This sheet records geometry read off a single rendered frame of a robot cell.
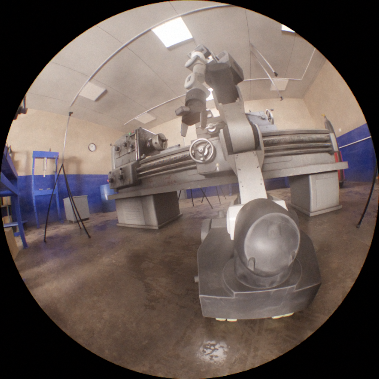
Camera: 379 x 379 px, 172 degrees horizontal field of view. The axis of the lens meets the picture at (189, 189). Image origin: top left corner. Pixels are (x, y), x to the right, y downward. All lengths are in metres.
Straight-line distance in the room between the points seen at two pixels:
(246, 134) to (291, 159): 0.81
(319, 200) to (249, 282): 1.24
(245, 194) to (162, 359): 0.61
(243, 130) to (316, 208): 1.10
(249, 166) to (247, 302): 0.48
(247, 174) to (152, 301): 0.64
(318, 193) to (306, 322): 1.15
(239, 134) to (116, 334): 0.87
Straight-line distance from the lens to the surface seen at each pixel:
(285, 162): 1.29
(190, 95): 0.56
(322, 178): 1.45
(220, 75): 0.74
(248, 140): 0.58
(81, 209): 3.16
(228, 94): 0.81
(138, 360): 0.46
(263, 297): 0.32
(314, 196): 1.39
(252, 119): 1.49
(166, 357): 0.44
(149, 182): 1.53
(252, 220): 0.23
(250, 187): 0.51
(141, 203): 1.54
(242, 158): 0.57
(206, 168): 1.03
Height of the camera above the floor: 0.41
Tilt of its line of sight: 1 degrees down
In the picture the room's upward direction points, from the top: 8 degrees counter-clockwise
